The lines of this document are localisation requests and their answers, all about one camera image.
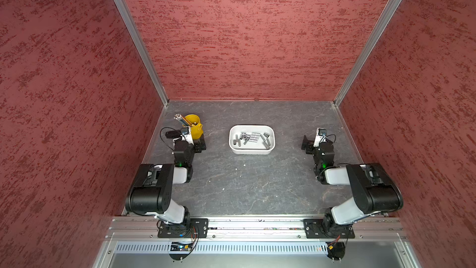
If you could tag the aluminium corner post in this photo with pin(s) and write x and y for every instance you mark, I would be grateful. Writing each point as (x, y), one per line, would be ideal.
(376, 33)
(141, 48)

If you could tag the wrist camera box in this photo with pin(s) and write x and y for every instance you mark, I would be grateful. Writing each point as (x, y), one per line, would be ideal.
(186, 131)
(321, 132)

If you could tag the right aluminium corner post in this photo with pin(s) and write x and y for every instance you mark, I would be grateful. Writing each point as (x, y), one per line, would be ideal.
(376, 33)

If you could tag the yellow pencil cup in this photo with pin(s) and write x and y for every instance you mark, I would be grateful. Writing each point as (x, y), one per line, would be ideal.
(196, 126)

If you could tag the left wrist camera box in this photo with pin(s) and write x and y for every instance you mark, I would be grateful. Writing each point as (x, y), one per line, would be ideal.
(186, 131)

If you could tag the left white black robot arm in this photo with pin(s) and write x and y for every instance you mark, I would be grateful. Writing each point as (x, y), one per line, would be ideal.
(151, 191)

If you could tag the white plastic storage box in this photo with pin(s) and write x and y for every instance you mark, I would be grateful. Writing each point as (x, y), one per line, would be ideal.
(251, 139)

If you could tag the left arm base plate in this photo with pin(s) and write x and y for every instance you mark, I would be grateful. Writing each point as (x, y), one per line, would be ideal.
(191, 228)

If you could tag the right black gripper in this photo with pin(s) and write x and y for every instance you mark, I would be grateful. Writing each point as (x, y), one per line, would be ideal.
(308, 144)

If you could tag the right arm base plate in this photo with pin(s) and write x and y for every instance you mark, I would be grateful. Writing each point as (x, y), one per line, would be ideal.
(327, 229)

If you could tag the aluminium front rail frame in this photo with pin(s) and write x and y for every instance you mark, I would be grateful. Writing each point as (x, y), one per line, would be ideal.
(269, 235)

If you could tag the left aluminium corner post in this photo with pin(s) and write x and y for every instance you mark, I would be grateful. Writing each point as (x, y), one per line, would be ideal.
(141, 48)

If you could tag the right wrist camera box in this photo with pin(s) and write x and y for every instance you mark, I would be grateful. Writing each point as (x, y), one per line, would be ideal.
(321, 132)

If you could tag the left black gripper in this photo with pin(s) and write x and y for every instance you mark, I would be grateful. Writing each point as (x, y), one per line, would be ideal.
(199, 145)

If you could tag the black stapler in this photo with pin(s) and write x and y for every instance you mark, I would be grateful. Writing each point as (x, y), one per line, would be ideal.
(173, 134)

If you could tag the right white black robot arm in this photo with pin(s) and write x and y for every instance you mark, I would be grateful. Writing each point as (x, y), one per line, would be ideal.
(373, 191)

